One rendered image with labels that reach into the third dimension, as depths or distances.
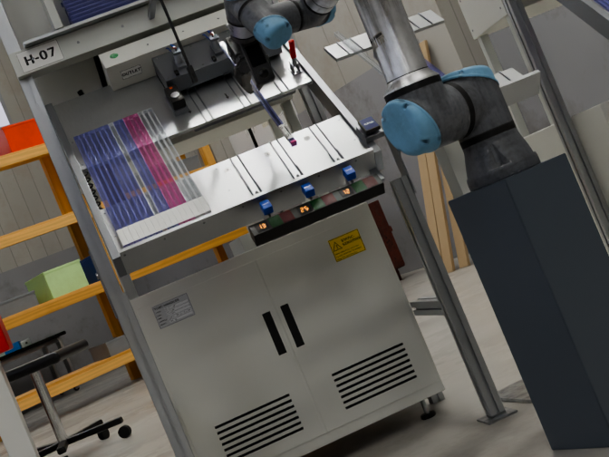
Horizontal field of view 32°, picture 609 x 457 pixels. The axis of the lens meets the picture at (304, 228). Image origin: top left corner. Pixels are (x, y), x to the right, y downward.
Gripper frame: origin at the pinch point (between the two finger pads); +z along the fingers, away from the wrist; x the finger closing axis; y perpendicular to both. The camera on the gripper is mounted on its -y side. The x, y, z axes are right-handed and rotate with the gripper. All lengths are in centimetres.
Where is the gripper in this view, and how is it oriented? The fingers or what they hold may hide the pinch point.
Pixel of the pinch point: (255, 90)
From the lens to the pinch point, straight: 267.6
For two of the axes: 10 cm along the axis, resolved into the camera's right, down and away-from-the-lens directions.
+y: -4.2, -7.5, 5.2
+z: 0.5, 5.5, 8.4
